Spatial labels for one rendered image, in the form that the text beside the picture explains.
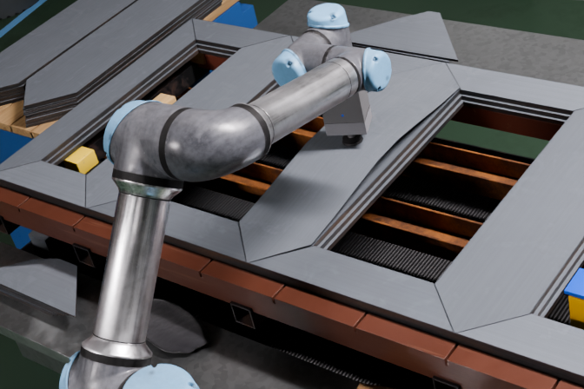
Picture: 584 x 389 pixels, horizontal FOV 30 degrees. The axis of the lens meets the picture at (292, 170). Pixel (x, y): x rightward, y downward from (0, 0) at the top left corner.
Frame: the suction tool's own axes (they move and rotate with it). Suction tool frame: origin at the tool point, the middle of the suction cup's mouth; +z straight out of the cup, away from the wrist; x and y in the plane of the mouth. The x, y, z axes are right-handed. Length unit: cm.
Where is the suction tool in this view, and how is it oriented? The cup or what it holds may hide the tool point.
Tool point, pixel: (353, 145)
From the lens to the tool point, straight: 225.1
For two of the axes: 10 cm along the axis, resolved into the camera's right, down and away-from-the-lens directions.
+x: -2.3, 6.0, -7.7
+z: 2.0, 8.0, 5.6
